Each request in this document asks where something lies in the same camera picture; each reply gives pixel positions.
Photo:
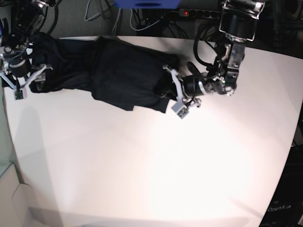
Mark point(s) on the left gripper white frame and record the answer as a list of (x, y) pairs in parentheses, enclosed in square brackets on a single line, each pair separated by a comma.
[(185, 90)]

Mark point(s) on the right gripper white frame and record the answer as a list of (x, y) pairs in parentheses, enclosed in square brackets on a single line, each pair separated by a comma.
[(18, 77)]

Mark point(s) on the dark navy long-sleeve shirt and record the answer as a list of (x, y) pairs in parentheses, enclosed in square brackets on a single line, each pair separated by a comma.
[(115, 72)]

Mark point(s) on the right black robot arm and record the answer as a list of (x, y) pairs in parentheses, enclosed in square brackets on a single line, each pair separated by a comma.
[(30, 17)]

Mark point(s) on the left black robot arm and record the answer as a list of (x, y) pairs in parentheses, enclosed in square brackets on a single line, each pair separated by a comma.
[(238, 24)]

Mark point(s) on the black power strip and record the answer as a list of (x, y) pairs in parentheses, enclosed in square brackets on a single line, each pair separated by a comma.
[(198, 14)]

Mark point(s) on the blue plastic box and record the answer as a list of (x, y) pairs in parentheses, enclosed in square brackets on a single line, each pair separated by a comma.
[(147, 4)]

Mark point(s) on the black OpenArm equipment case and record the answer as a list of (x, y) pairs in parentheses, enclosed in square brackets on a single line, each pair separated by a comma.
[(286, 206)]

